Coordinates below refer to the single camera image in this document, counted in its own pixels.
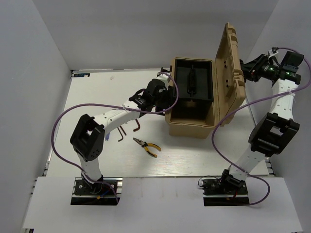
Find black toolbox tray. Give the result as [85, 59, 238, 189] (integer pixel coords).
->
[173, 58, 213, 103]

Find tan plastic toolbox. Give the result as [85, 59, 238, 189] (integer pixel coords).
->
[165, 23, 246, 138]

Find long brown hex key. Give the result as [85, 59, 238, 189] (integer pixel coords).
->
[133, 119, 140, 132]

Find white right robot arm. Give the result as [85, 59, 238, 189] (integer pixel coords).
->
[218, 48, 304, 194]

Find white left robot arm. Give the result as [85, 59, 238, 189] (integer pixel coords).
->
[70, 69, 177, 194]

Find blue label sticker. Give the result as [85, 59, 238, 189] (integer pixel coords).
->
[73, 73, 90, 78]

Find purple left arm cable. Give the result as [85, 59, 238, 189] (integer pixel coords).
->
[52, 71, 180, 204]

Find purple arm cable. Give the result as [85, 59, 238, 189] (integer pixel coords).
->
[52, 71, 180, 204]
[211, 47, 311, 206]

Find large yellow handled pliers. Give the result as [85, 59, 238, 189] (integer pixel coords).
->
[133, 137, 162, 158]

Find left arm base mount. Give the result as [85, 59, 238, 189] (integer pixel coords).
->
[70, 177, 122, 206]

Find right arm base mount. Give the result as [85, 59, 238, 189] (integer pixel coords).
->
[197, 176, 250, 207]

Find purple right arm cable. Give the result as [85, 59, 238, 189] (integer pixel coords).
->
[211, 47, 311, 206]

